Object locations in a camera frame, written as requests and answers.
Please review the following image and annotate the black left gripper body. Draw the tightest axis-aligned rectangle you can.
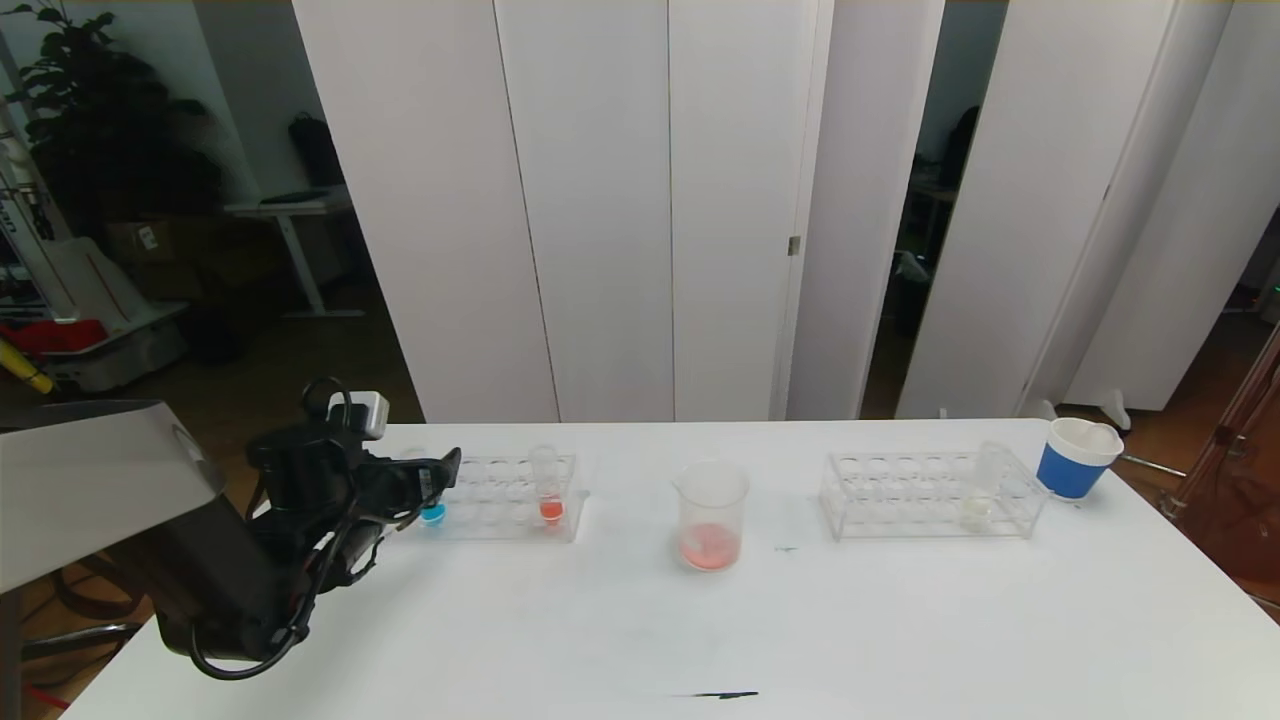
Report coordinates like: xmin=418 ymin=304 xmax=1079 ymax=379
xmin=357 ymin=458 xmax=448 ymax=525

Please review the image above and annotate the clear acrylic test tube rack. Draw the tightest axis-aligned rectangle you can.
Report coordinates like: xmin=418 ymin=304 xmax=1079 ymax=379
xmin=819 ymin=452 xmax=1048 ymax=541
xmin=385 ymin=455 xmax=591 ymax=544

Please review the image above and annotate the clear plastic beaker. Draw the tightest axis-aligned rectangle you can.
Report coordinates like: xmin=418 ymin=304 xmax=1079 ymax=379
xmin=672 ymin=461 xmax=751 ymax=573

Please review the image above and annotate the test tube with yellow pigment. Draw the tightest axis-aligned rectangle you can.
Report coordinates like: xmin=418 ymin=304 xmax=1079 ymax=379
xmin=960 ymin=441 xmax=1006 ymax=529

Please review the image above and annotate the white desk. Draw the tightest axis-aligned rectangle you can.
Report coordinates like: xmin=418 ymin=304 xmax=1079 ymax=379
xmin=225 ymin=190 xmax=366 ymax=323

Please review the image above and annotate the white folding partition screen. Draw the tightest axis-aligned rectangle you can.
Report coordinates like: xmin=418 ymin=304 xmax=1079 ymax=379
xmin=293 ymin=0 xmax=946 ymax=424
xmin=895 ymin=0 xmax=1280 ymax=419

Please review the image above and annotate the black backpack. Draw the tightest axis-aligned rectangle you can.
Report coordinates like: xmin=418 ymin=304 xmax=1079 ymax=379
xmin=290 ymin=114 xmax=348 ymax=193

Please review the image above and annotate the metal chair leg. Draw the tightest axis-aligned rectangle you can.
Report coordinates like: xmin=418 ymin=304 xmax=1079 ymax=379
xmin=20 ymin=622 xmax=143 ymax=661

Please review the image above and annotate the brown cardboard box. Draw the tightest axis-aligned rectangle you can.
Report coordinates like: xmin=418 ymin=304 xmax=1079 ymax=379
xmin=105 ymin=218 xmax=201 ymax=266

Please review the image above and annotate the white machine with base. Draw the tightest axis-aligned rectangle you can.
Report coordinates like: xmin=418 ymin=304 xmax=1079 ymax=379
xmin=0 ymin=95 xmax=191 ymax=396

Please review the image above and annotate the red object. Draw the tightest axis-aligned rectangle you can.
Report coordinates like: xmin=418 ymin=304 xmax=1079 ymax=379
xmin=0 ymin=320 xmax=109 ymax=359

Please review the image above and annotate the yellow tool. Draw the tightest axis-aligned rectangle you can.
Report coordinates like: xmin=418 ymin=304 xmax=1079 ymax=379
xmin=0 ymin=335 xmax=56 ymax=397

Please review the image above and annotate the dark green potted plant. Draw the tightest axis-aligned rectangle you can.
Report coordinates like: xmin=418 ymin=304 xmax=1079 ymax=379
xmin=5 ymin=0 xmax=226 ymax=241

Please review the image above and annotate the black office chair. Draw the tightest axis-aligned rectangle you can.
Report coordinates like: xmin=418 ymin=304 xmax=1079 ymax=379
xmin=935 ymin=108 xmax=981 ymax=193

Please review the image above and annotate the blue white paper cup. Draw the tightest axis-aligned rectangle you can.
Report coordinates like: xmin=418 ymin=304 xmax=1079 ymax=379
xmin=1035 ymin=418 xmax=1124 ymax=501

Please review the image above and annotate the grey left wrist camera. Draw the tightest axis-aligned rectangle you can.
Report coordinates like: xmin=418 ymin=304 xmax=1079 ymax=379
xmin=325 ymin=392 xmax=391 ymax=441

